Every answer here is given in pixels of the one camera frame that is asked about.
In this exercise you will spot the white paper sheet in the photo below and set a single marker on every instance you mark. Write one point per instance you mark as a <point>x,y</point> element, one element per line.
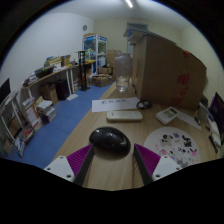
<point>111,104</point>

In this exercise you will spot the small cardboard box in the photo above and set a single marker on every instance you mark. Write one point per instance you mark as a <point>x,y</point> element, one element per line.
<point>65,60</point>

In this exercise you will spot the white calculator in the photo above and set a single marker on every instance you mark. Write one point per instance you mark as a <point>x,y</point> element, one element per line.
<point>167,115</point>

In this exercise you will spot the round wall clock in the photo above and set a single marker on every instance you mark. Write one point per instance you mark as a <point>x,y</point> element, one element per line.
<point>84,27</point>

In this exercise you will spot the black computer tower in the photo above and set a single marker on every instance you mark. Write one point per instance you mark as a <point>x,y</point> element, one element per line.
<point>62,89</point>

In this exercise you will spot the stack of books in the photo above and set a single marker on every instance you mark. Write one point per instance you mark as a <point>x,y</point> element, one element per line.
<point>46,111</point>

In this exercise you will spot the ceiling tube light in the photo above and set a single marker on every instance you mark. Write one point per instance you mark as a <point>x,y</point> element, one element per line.
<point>129,3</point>

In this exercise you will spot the open cardboard box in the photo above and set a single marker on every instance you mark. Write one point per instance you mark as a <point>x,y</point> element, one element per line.
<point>101,81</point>

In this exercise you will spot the white remote control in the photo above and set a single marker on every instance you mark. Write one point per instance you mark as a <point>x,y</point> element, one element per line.
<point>124,115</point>

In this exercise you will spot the black computer mouse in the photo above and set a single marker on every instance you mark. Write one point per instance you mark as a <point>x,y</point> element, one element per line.
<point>110,138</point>

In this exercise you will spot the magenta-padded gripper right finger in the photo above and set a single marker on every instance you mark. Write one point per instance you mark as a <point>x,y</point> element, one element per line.
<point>150,161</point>

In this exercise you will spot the wooden desk with white legs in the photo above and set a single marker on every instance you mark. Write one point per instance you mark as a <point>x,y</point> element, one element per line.
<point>50,76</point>

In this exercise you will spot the large brown cardboard box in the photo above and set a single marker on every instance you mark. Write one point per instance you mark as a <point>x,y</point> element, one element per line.
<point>163,71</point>

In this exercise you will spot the grey door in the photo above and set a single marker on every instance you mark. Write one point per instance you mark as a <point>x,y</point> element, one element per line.
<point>136,26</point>

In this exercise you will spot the cardboard box with black print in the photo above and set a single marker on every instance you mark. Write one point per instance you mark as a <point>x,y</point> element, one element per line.
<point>49,93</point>

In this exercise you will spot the glass display cabinet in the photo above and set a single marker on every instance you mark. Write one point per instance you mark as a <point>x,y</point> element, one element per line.
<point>95,50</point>

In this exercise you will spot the black computer monitor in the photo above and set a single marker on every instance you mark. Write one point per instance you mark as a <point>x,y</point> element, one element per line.
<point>217,108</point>

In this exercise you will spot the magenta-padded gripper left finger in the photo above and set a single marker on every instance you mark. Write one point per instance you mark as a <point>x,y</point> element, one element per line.
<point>78,161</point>

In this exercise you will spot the black storage bin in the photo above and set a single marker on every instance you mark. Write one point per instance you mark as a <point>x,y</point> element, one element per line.
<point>44,72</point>

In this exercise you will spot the small black monitor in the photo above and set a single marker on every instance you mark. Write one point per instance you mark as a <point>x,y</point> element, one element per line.
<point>4,90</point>

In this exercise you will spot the tall stacked cardboard box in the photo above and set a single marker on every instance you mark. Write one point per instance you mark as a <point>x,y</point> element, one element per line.
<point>112,58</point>

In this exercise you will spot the tall black stand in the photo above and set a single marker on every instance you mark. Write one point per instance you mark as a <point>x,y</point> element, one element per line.
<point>82,70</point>

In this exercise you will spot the white shelf unit with books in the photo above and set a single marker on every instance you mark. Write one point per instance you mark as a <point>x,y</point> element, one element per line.
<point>20,123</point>

